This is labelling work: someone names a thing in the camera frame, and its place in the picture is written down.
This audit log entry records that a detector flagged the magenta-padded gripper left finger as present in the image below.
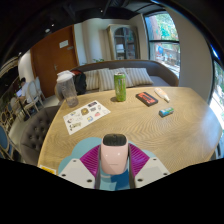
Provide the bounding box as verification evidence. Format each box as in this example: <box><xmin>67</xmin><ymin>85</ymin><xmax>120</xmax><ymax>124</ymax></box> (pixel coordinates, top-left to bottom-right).
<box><xmin>58</xmin><ymin>143</ymin><xmax>102</xmax><ymax>190</ymax></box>

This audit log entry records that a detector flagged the bright side window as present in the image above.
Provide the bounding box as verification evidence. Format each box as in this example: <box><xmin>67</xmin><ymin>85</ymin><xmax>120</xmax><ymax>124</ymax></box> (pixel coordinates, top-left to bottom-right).
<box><xmin>209</xmin><ymin>59</ymin><xmax>224</xmax><ymax>131</ymax></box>

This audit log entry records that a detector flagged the black-framed window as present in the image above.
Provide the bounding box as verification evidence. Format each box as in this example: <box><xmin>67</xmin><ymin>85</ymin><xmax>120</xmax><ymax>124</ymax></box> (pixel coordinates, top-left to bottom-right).
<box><xmin>143</xmin><ymin>11</ymin><xmax>181</xmax><ymax>79</ymax></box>

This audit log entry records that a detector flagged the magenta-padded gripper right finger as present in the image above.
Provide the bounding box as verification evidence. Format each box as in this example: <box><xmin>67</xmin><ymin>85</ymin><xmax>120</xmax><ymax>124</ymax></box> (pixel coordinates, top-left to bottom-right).
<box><xmin>128</xmin><ymin>143</ymin><xmax>171</xmax><ymax>189</ymax></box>

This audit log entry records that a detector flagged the green and blue gum pack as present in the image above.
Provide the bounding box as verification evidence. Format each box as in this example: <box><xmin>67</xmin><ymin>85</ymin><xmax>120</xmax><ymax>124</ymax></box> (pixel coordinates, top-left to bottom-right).
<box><xmin>158</xmin><ymin>106</ymin><xmax>175</xmax><ymax>118</ymax></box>

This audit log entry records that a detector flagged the striped cushion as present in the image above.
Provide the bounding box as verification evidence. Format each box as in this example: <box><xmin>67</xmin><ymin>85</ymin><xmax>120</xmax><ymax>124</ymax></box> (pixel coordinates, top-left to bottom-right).
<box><xmin>97</xmin><ymin>67</ymin><xmax>128</xmax><ymax>92</ymax></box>
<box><xmin>123</xmin><ymin>67</ymin><xmax>155</xmax><ymax>87</ymax></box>
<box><xmin>83</xmin><ymin>69</ymin><xmax>101</xmax><ymax>92</ymax></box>

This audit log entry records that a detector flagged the black box with orange print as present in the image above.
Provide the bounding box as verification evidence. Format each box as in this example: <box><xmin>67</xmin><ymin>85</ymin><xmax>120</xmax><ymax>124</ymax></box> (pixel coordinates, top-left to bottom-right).
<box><xmin>135</xmin><ymin>91</ymin><xmax>160</xmax><ymax>108</ymax></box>

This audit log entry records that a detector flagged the green drink can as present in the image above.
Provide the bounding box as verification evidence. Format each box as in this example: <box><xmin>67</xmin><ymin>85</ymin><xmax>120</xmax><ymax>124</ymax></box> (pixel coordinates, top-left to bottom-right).
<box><xmin>113</xmin><ymin>72</ymin><xmax>128</xmax><ymax>103</ymax></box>

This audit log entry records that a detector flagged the glass-door cabinet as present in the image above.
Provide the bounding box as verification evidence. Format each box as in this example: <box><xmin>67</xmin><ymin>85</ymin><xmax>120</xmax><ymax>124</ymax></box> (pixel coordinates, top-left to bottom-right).
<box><xmin>106</xmin><ymin>23</ymin><xmax>140</xmax><ymax>62</ymax></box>

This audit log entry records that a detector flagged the black backpack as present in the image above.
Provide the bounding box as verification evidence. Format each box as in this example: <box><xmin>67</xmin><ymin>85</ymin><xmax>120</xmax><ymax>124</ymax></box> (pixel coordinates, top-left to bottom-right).
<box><xmin>70</xmin><ymin>69</ymin><xmax>88</xmax><ymax>96</ymax></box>

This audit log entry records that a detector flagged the group of chairs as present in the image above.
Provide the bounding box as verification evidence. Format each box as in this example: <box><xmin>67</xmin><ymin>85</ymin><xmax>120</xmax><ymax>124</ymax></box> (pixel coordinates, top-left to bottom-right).
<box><xmin>0</xmin><ymin>76</ymin><xmax>46</xmax><ymax>161</ymax></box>

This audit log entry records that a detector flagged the grey tufted armchair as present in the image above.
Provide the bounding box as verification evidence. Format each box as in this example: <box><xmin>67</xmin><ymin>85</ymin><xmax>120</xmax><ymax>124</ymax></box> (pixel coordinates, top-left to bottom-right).
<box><xmin>19</xmin><ymin>105</ymin><xmax>62</xmax><ymax>167</ymax></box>

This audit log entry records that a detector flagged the wooden door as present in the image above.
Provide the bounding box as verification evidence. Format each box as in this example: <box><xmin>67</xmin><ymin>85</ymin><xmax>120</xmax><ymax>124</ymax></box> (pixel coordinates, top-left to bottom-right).
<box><xmin>30</xmin><ymin>24</ymin><xmax>80</xmax><ymax>98</ymax></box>

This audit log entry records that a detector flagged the white sticker sheet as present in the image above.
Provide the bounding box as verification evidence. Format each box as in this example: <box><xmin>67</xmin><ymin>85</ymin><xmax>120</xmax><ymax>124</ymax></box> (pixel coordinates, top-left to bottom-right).
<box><xmin>63</xmin><ymin>100</ymin><xmax>112</xmax><ymax>136</ymax></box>

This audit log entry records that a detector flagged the pink computer mouse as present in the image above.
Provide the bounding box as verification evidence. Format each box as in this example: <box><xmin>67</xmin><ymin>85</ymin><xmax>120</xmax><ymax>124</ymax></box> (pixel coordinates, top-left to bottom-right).
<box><xmin>100</xmin><ymin>133</ymin><xmax>130</xmax><ymax>175</ymax></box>

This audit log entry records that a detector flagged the blue cloud-shaped mouse pad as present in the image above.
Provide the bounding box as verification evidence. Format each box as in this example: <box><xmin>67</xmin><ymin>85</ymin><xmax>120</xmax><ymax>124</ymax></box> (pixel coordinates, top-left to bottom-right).
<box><xmin>58</xmin><ymin>136</ymin><xmax>158</xmax><ymax>192</ymax></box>

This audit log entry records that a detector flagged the white squeeze tube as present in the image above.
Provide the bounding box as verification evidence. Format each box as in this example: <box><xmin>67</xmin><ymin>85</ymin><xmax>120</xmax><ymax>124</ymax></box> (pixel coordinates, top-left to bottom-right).
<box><xmin>153</xmin><ymin>87</ymin><xmax>171</xmax><ymax>103</ymax></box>

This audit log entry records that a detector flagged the brown curved sofa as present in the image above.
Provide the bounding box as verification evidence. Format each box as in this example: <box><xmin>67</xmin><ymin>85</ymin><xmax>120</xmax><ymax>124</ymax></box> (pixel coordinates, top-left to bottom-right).
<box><xmin>54</xmin><ymin>59</ymin><xmax>180</xmax><ymax>101</ymax></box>

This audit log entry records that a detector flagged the person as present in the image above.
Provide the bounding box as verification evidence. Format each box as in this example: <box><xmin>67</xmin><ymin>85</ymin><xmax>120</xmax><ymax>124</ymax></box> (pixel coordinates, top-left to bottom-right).
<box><xmin>15</xmin><ymin>77</ymin><xmax>30</xmax><ymax>99</ymax></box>

